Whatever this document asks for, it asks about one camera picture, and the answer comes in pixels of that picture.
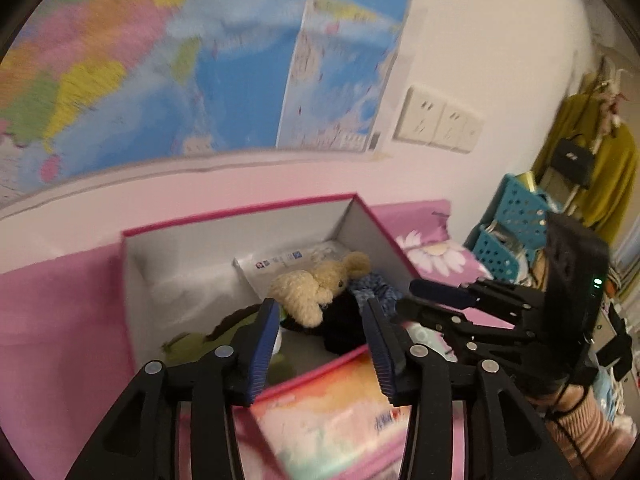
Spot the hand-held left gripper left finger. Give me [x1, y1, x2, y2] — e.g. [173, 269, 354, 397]
[65, 297, 282, 480]

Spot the black cloth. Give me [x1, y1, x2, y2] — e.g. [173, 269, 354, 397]
[280, 290, 373, 356]

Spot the white wet wipes pack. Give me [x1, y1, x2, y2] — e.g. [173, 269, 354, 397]
[232, 241, 351, 303]

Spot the pink cardboard box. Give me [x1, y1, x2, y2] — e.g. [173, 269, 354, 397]
[121, 192, 426, 401]

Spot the colourful wall map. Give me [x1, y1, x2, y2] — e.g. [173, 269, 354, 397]
[0, 0, 421, 211]

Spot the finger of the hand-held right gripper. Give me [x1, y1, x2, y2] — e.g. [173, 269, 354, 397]
[409, 277, 546, 331]
[395, 297, 543, 376]

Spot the person's right forearm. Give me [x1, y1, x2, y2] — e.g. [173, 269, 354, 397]
[535, 385, 636, 480]

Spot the yellow garment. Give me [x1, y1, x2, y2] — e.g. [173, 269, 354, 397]
[530, 92, 640, 246]

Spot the white wall socket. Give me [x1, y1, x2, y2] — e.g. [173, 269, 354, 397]
[392, 85, 446, 143]
[432, 102, 486, 153]

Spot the blue knitted cloth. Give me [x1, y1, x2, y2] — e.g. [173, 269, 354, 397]
[347, 270, 403, 318]

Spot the blue plastic rack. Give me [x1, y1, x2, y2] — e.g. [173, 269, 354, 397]
[465, 174, 551, 286]

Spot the black handbag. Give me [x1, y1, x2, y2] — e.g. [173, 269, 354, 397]
[550, 135, 598, 186]

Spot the black cable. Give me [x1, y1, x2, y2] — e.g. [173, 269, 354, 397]
[542, 385, 601, 480]

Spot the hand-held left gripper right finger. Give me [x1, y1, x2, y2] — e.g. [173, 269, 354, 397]
[361, 297, 573, 480]

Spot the beige plush bear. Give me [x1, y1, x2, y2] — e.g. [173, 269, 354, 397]
[269, 251, 372, 328]

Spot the green plush toy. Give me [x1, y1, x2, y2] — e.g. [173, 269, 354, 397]
[162, 305, 288, 376]

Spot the pastel tissue pack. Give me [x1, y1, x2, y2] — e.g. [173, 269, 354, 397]
[250, 347, 451, 480]

